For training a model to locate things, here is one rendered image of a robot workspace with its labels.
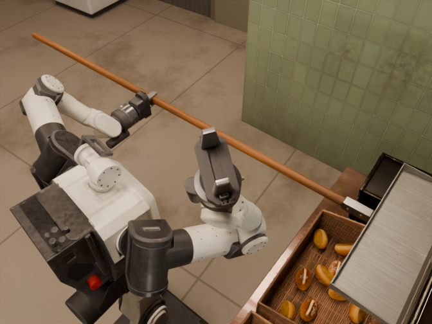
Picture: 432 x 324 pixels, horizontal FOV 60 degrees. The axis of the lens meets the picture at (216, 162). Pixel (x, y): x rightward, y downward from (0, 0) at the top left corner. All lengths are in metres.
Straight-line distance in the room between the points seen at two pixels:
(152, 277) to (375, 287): 0.60
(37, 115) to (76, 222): 0.41
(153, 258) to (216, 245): 0.18
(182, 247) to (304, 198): 1.92
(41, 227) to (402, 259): 0.97
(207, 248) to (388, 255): 0.54
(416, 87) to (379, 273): 1.44
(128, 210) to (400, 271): 0.76
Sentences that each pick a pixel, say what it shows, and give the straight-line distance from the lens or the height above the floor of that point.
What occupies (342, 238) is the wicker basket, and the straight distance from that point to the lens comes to 1.88.
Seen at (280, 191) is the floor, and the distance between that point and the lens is 2.75.
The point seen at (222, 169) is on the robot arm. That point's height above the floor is 1.70.
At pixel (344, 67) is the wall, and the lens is 2.49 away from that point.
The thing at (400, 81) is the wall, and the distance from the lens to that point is 2.41.
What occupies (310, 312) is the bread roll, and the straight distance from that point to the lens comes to 1.65.
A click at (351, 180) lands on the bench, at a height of 0.58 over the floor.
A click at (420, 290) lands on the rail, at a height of 1.44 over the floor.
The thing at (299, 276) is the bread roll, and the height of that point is 0.64.
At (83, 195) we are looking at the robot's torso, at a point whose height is 1.40.
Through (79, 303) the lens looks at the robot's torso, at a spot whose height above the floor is 1.03.
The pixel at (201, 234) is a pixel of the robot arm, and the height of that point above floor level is 1.35.
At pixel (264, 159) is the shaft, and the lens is 1.30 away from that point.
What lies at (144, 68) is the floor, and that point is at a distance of 3.92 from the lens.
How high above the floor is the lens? 2.16
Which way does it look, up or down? 48 degrees down
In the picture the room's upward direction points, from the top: straight up
